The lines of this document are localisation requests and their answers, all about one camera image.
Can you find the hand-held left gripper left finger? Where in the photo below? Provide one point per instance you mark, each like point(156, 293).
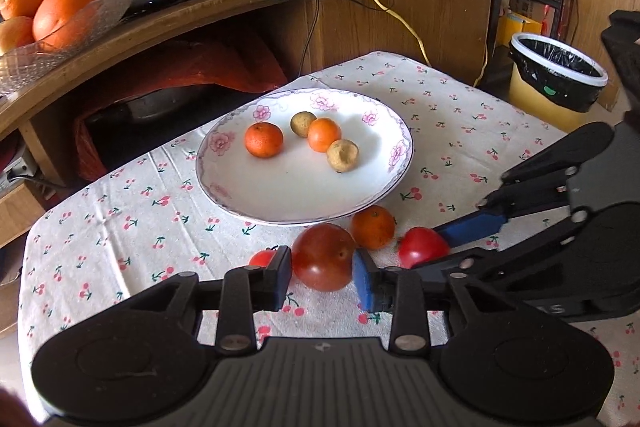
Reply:
point(282, 282)

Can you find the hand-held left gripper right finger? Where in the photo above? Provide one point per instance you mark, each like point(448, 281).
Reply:
point(363, 284)

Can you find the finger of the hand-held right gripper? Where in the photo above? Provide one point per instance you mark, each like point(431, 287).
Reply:
point(472, 228)
point(500, 252)

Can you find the large dark red tomato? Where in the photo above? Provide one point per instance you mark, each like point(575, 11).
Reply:
point(322, 257)

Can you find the small bright red tomato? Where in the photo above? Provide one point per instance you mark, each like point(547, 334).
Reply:
point(260, 258)
point(420, 247)

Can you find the white floral plate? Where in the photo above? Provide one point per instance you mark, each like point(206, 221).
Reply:
point(280, 187)

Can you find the mandarin orange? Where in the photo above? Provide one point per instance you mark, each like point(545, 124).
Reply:
point(372, 227)
point(264, 140)
point(326, 136)

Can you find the small brown round fruit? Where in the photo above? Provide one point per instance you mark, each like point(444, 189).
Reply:
point(343, 156)
point(301, 123)

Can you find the yellow trash bin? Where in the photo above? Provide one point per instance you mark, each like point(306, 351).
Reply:
point(527, 99)
point(575, 89)

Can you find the cherry print tablecloth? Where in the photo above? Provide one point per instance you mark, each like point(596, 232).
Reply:
point(125, 227)

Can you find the yellow box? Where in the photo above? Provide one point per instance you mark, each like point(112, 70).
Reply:
point(517, 29)

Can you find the metal pot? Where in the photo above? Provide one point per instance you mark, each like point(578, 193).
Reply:
point(160, 104)

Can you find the wooden desk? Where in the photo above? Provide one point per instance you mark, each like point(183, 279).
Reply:
point(350, 37)

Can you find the red plastic bag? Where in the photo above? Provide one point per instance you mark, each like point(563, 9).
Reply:
point(200, 67)

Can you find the white power strip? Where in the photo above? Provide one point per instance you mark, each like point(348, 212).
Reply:
point(15, 169)

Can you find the clear glass fruit bowl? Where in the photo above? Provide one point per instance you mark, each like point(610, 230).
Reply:
point(100, 14)

